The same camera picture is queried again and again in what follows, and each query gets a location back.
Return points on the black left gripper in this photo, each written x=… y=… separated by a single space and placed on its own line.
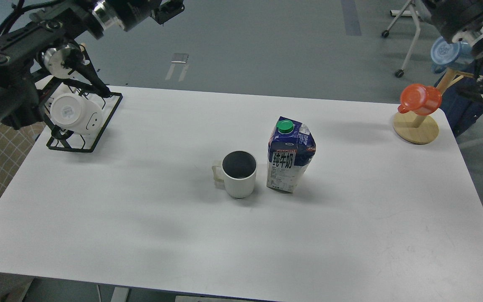
x=129 y=13

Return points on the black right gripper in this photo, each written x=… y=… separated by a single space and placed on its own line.
x=451 y=16

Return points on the white ribbed mug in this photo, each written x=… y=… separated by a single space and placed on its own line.
x=237 y=171

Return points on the blue white milk carton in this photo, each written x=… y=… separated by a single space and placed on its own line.
x=290 y=150

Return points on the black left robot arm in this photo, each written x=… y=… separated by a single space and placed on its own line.
x=38 y=51

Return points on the blue plastic cup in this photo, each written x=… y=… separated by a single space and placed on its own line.
x=456 y=56

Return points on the orange plastic cup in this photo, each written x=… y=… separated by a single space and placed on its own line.
x=419 y=99

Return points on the wooden cup tree stand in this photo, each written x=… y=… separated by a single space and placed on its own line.
x=423 y=129

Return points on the black wire cup rack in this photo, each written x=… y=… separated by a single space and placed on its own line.
x=72 y=62

